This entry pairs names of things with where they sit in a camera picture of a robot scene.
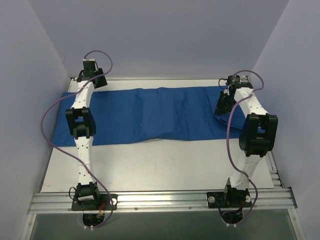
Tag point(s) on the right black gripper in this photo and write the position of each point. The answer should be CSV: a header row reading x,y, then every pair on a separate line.
x,y
223,105

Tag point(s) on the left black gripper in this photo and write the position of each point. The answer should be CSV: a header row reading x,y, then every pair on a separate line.
x,y
100,81

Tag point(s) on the blue surgical cloth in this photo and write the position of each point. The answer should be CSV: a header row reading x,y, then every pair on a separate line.
x,y
186,114

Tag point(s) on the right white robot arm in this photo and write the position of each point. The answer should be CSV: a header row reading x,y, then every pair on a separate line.
x,y
237,171

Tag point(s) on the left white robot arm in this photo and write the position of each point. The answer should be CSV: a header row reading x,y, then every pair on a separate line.
x,y
82,128

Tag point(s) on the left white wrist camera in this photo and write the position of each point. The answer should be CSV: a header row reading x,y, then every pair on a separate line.
x,y
88,59

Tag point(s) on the back aluminium rail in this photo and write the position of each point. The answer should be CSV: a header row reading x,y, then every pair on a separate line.
x,y
149,78

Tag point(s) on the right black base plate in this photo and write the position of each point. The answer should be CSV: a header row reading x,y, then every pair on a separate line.
x,y
237,199

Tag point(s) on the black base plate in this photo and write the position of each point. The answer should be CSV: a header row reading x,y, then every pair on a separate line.
x,y
237,199
89,203

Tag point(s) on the front aluminium rail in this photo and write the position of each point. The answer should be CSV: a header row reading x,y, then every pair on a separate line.
x,y
159,201

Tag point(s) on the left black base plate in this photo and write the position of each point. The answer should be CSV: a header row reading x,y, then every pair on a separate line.
x,y
89,203

